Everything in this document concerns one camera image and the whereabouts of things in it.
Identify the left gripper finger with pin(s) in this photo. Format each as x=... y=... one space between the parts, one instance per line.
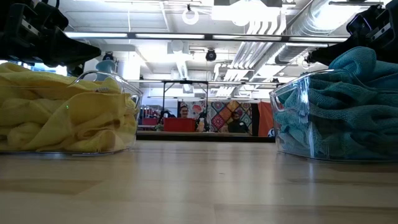
x=71 y=51
x=77 y=70

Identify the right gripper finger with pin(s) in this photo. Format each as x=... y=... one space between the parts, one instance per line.
x=335 y=49

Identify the yellow microfiber towel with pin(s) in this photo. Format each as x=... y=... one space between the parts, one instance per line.
x=18 y=138
x=37 y=81
x=25 y=112
x=93 y=118

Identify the water bottle with blue cap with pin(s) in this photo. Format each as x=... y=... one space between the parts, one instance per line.
x=106 y=67

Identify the black ceiling device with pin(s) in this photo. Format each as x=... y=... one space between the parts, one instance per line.
x=108 y=57

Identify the thin black ceiling track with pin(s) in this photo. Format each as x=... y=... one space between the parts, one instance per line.
x=354 y=3

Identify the clear plastic basket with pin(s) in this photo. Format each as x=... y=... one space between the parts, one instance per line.
x=280 y=146
x=136 y=102

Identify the white ceiling conduit bundle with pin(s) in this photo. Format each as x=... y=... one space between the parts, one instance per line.
x=258 y=49

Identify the orange cloth curtain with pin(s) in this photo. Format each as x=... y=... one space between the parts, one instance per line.
x=265 y=118

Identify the round blue white sign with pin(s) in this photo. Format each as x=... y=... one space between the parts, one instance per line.
x=271 y=132

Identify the black pipe rack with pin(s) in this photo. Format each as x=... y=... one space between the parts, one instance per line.
x=186 y=82

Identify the person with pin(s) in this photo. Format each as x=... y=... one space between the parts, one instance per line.
x=237 y=126
x=184 y=112

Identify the red box panel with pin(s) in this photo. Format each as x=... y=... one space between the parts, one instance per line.
x=178 y=124

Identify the colourful patchwork tapestry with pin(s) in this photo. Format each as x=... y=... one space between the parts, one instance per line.
x=230 y=107

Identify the silver air duct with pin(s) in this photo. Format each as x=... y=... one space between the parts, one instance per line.
x=306 y=25

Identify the black dome ceiling camera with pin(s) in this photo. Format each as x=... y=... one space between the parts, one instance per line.
x=211 y=56

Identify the black aluminium table frame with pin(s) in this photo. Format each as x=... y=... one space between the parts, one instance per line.
x=202 y=137

